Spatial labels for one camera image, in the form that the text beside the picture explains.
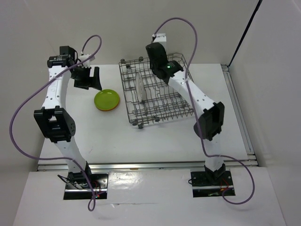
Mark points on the aluminium side rail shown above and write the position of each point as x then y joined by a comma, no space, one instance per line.
239,116

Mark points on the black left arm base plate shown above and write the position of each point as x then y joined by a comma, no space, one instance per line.
82,191

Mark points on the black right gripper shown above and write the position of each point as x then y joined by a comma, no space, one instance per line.
164,51

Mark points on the white plate green rim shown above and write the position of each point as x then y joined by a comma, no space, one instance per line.
139,87

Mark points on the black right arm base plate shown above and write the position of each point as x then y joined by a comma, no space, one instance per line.
202,187

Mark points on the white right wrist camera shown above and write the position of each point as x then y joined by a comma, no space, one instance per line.
160,38

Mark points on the black corner pole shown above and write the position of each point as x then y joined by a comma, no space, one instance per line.
259,2

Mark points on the aluminium table edge rail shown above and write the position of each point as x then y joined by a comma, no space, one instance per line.
129,166

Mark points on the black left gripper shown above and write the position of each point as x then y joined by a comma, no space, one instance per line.
91,82

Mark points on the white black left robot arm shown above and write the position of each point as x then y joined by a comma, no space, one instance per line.
54,121

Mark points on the grey wire dish rack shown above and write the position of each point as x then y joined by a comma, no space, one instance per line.
161,102

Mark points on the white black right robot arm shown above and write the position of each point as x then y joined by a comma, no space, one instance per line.
209,114

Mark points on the orange plate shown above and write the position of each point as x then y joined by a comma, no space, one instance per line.
107,105

